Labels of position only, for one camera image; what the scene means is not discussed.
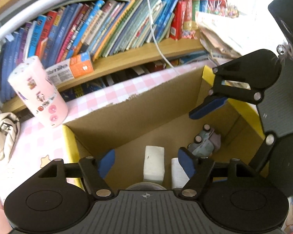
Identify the yellow cardboard box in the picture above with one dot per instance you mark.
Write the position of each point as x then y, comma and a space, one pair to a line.
236, 122

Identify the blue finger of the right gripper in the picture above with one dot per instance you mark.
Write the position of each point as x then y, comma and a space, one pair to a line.
209, 104
263, 154

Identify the white foam sponge block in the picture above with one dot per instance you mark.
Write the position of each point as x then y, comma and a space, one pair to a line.
154, 168

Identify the wooden bookshelf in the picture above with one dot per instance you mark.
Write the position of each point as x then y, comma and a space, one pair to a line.
117, 62

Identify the stack of papers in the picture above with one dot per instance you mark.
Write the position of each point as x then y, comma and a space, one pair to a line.
224, 34

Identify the beige crumpled cloth bag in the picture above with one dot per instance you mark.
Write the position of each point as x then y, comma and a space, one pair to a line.
9, 132

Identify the pink checkered table mat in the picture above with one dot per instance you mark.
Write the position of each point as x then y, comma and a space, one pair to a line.
106, 118

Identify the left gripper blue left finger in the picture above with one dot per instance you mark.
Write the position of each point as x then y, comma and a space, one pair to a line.
93, 173

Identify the orange white box on shelf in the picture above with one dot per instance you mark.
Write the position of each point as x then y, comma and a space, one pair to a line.
70, 69

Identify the pink sticker-covered cylinder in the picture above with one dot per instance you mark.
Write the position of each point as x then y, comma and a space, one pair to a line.
33, 86

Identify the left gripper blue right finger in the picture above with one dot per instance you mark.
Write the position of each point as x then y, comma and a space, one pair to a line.
198, 171

